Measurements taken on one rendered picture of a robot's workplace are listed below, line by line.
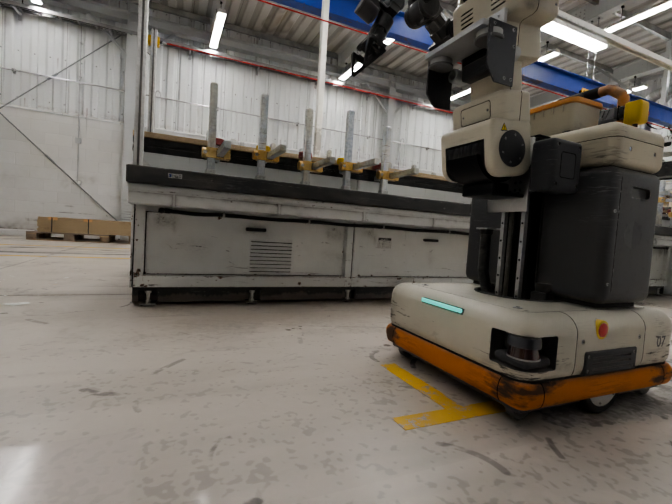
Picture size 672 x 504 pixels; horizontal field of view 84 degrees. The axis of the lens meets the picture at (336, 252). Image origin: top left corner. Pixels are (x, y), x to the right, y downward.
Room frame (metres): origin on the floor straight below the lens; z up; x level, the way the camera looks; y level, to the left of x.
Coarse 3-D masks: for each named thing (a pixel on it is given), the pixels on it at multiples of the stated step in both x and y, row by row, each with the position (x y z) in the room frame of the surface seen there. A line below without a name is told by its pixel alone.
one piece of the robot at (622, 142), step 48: (624, 96) 1.23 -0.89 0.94; (624, 144) 1.05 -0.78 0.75; (576, 192) 1.13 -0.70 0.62; (624, 192) 1.06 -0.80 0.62; (480, 240) 1.37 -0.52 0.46; (528, 240) 1.22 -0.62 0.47; (576, 240) 1.12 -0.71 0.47; (624, 240) 1.07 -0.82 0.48; (528, 288) 1.22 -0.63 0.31; (576, 288) 1.10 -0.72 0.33; (624, 288) 1.08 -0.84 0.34
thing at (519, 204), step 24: (480, 144) 1.11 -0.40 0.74; (552, 144) 1.04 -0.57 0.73; (576, 144) 1.07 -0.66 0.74; (456, 168) 1.19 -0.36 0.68; (480, 168) 1.11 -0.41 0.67; (552, 168) 1.04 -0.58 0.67; (576, 168) 1.08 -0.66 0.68; (480, 192) 1.18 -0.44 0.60; (504, 192) 1.15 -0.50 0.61; (528, 192) 1.18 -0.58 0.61; (552, 192) 1.09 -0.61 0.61
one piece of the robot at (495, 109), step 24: (480, 0) 1.18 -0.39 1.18; (504, 0) 1.10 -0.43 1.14; (528, 0) 1.07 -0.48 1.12; (552, 0) 1.10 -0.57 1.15; (456, 24) 1.28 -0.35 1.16; (528, 24) 1.15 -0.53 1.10; (528, 48) 1.15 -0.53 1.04; (480, 96) 1.20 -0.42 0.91; (504, 96) 1.09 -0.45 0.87; (528, 96) 1.12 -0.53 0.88; (456, 120) 1.25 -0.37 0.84; (480, 120) 1.16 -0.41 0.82; (504, 120) 1.08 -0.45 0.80; (528, 120) 1.12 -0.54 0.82; (456, 144) 1.19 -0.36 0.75; (504, 144) 1.08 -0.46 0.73; (528, 144) 1.12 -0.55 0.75; (504, 168) 1.09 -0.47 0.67; (528, 168) 1.13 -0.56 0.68
